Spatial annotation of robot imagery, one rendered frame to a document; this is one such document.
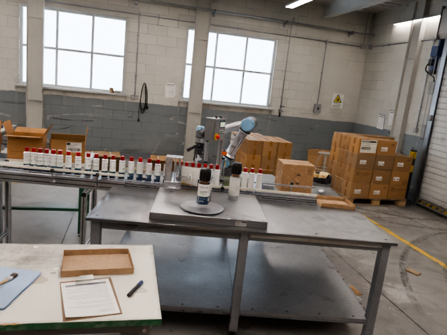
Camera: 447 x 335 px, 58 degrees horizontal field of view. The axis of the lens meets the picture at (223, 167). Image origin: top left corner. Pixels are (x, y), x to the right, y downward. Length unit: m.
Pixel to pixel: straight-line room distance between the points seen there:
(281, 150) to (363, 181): 1.45
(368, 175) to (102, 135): 5.32
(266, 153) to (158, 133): 2.82
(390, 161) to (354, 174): 0.70
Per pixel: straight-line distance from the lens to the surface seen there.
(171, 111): 8.79
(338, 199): 3.84
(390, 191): 7.45
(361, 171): 7.01
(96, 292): 1.95
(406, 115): 8.64
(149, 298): 1.90
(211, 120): 3.38
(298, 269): 3.77
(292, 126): 9.50
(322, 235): 2.85
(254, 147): 6.86
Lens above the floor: 1.76
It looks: 12 degrees down
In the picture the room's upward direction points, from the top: 6 degrees clockwise
